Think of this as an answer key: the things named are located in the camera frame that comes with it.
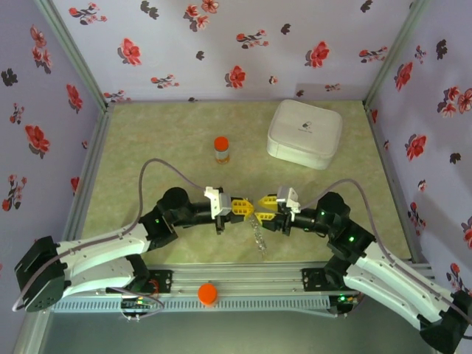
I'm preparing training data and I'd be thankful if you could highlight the silver keyring with chain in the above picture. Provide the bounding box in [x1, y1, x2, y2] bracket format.
[246, 215, 272, 259]

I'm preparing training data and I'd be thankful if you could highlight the orange-capped small bottle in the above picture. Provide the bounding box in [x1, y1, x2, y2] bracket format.
[212, 136, 232, 166]

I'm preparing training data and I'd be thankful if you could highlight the white zippered pouch case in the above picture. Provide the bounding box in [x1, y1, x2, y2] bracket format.
[265, 99, 343, 170]

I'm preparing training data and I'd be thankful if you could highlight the orange round button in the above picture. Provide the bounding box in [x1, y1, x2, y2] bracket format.
[197, 282, 219, 307]

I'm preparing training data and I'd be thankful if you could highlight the small circuit board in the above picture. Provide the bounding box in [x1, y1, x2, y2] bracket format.
[333, 293, 361, 318]
[121, 294, 156, 314]

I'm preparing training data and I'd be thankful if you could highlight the grey aluminium frame rail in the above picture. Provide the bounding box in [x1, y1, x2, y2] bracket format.
[364, 103, 423, 263]
[60, 103, 116, 246]

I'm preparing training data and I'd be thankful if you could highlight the grey slotted cable duct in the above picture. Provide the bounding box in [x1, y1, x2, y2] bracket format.
[49, 294, 331, 314]

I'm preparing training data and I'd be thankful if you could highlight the thin grey wire loop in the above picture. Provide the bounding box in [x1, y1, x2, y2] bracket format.
[105, 286, 166, 322]

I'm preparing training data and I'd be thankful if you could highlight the grey aluminium frame post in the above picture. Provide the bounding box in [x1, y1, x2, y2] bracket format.
[13, 311, 52, 354]
[363, 0, 433, 108]
[33, 0, 110, 110]

